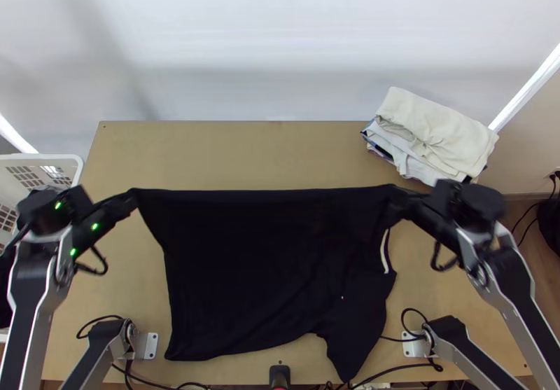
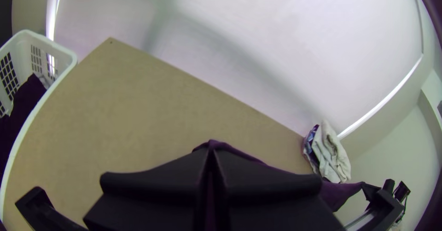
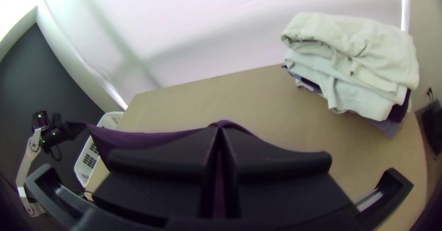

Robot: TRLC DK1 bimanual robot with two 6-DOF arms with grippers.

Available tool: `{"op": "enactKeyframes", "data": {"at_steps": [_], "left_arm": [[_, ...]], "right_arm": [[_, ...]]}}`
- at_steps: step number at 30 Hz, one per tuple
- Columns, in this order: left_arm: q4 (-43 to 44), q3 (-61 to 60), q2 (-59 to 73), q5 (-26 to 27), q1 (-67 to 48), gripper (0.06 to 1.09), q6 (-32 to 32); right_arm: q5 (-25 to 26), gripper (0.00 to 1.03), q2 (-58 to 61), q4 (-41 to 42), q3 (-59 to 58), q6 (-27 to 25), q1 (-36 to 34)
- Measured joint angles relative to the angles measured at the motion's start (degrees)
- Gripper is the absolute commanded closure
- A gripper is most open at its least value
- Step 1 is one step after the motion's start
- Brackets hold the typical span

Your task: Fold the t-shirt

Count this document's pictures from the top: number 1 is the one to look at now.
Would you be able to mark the pile of folded clothes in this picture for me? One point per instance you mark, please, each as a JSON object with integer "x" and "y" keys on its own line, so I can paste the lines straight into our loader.
{"x": 437, "y": 136}

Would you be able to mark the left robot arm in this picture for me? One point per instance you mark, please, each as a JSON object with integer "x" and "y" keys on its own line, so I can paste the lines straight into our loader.
{"x": 30, "y": 302}

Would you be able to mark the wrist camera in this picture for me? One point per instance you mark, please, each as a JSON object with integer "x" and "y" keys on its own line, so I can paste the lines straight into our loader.
{"x": 78, "y": 202}
{"x": 446, "y": 197}

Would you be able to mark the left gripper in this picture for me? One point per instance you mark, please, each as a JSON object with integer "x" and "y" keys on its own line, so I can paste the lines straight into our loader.
{"x": 116, "y": 210}

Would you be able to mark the black camera post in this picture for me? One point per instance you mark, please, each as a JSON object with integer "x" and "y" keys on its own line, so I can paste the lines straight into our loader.
{"x": 280, "y": 377}

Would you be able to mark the white laundry basket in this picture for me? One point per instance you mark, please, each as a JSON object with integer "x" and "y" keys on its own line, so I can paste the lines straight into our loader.
{"x": 39, "y": 167}

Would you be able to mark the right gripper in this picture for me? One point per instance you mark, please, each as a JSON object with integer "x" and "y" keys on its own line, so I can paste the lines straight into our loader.
{"x": 431, "y": 219}

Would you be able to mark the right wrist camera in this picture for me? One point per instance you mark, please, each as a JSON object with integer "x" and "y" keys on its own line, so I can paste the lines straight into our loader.
{"x": 446, "y": 197}

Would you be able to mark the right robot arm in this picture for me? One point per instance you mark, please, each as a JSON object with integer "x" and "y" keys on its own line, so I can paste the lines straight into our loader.
{"x": 512, "y": 285}

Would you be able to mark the black t-shirt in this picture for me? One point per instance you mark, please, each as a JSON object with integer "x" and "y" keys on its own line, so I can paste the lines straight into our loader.
{"x": 262, "y": 267}

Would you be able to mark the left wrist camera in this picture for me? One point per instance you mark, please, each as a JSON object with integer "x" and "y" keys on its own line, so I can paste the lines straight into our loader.
{"x": 78, "y": 202}

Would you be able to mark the white light strip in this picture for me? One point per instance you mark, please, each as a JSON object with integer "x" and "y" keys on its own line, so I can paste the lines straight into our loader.
{"x": 525, "y": 90}
{"x": 17, "y": 138}

